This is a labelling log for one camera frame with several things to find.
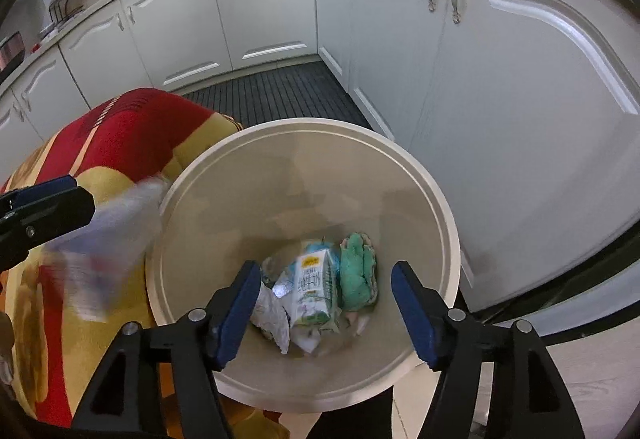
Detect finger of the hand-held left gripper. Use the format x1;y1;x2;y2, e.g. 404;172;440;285
0;176;77;201
0;186;97;272

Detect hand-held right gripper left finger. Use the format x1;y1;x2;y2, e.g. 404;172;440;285
72;260;263;439

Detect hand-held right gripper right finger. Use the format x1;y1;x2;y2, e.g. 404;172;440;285
391;260;586;439

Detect white paper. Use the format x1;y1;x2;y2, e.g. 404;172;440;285
249;281;292;356

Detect orange white wrapper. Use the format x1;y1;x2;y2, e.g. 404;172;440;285
44;176;168;322

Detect white carton yellow print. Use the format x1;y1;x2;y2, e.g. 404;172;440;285
289;249;343;329

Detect cream trash bin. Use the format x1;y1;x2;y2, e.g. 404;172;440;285
144;119;462;415

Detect printed blanket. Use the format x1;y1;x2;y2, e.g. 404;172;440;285
0;88;292;439

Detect white kitchen cabinets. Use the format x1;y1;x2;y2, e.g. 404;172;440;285
0;0;640;335

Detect black ribbed floor mat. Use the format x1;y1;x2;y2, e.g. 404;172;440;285
176;59;397;145

